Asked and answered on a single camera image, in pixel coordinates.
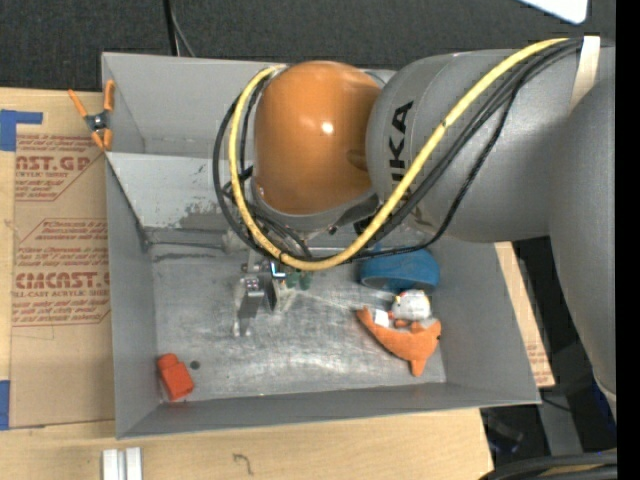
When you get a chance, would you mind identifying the grey metal bin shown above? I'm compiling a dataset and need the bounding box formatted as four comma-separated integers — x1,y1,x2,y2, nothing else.
101,51,543,441

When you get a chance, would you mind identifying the orange toy block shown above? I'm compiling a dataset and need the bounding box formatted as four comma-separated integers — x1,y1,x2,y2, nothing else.
155,352,196,403

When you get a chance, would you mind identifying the white toy animal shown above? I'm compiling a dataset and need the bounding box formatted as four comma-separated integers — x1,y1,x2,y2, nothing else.
389,289,433,327

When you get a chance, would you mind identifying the orange plush fish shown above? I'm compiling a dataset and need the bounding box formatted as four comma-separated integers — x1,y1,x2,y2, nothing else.
355,306,443,378

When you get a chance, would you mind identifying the brown cardboard board, red print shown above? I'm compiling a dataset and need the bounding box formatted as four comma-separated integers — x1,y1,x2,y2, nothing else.
0,86,556,432

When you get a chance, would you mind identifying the blue ring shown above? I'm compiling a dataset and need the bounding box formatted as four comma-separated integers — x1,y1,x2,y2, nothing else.
356,246,442,295

